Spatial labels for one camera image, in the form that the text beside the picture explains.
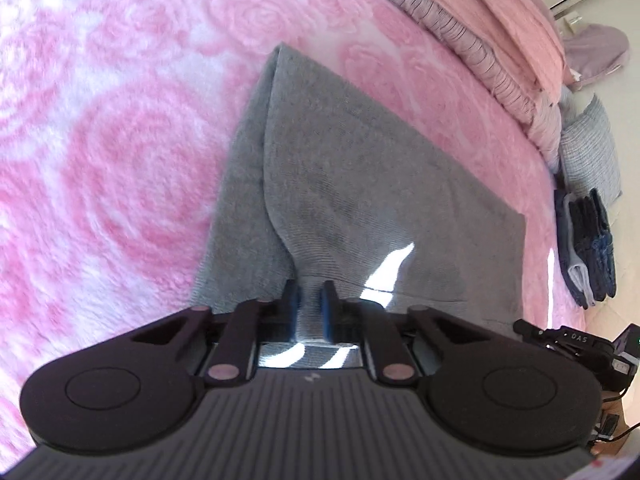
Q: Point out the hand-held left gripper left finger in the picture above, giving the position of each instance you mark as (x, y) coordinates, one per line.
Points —
(293, 310)

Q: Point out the pink floral blanket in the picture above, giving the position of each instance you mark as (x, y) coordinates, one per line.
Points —
(100, 160)

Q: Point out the grey checked pillow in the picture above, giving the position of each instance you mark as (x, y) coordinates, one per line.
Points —
(590, 155)

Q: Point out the folded navy jeans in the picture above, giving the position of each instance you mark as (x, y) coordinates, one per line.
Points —
(597, 245)

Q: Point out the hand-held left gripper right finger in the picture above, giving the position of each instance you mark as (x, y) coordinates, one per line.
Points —
(326, 310)

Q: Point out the grey knit sweater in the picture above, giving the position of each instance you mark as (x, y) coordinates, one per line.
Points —
(350, 185)

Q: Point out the pink pillow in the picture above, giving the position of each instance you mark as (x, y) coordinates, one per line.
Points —
(500, 10)

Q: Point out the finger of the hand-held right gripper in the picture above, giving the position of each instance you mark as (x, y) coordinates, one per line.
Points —
(532, 332)

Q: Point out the mauve cloth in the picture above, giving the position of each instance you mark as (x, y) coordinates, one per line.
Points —
(595, 50)

